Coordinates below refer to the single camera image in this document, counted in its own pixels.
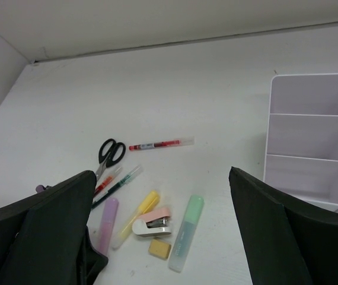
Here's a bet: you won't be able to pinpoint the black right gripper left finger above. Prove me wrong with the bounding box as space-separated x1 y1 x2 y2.
0 170 96 284

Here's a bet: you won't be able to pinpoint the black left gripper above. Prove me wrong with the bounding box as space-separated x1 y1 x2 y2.
79 227 109 284

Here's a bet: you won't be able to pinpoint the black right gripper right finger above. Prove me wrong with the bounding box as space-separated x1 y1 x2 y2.
229 167 338 284

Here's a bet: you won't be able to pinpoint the pink highlighter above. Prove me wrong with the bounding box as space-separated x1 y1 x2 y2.
98 198 119 255

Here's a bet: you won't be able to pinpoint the yellow highlighter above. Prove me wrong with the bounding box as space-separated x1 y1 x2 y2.
111 190 161 250

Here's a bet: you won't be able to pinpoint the yellow eraser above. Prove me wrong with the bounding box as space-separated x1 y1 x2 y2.
148 239 171 260

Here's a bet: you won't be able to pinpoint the orange pen refill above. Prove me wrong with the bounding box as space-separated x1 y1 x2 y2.
94 166 123 197

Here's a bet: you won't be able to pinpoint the pink white mini stapler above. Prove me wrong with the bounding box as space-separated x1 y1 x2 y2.
132 207 172 237

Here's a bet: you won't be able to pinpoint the green highlighter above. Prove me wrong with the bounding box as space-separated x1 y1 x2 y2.
168 195 204 273

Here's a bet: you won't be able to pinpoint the green pen refill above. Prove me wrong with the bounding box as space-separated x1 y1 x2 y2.
91 165 143 209

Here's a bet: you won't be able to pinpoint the white compartment organizer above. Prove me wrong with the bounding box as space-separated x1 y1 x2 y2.
263 73 338 211

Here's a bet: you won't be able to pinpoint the red pen refill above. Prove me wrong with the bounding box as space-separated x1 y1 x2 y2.
128 137 195 151

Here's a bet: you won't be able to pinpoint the black handled scissors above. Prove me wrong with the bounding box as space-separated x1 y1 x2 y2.
95 138 126 181

